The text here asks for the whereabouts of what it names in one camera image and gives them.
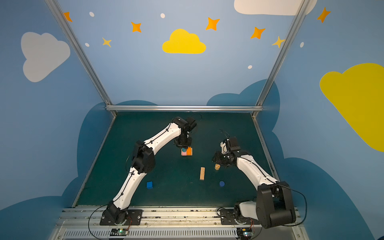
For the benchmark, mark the natural wood block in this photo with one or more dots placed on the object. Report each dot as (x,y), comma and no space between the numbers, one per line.
(202,173)

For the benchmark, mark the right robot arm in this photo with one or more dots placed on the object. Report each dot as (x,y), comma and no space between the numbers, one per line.
(274,205)

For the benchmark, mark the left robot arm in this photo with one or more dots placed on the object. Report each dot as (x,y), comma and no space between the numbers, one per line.
(143,162)

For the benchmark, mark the aluminium frame post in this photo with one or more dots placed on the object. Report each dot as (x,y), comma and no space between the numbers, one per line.
(290,37)
(64,24)

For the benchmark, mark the aluminium front rail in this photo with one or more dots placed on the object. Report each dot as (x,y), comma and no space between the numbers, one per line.
(164,223)

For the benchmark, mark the controller board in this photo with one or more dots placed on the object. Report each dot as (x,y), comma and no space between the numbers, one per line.
(244,233)
(119,232)

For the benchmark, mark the blue wood cube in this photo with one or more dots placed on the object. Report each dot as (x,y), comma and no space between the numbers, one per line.
(150,185)

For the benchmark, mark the right controller board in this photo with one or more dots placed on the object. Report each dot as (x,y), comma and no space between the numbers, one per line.
(244,233)

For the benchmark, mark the orange wood block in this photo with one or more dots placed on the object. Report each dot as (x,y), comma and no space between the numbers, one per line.
(189,151)

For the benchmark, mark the aluminium right frame post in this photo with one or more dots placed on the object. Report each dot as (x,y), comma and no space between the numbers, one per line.
(290,37)

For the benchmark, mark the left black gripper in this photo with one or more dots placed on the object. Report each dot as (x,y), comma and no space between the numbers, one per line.
(183,142)

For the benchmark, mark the aluminium left frame post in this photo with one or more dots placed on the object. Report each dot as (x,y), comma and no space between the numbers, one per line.
(64,24)

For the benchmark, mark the left controller board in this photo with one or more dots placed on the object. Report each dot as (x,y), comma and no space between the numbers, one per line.
(119,232)

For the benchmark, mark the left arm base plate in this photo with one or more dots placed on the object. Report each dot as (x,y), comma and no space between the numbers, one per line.
(135,216)

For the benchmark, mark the aluminium rear frame bar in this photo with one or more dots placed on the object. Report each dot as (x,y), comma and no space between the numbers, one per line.
(145,108)

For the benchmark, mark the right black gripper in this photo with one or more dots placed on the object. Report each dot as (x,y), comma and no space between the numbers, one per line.
(219,158)

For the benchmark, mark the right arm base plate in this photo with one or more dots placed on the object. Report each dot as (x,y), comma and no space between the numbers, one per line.
(228,216)

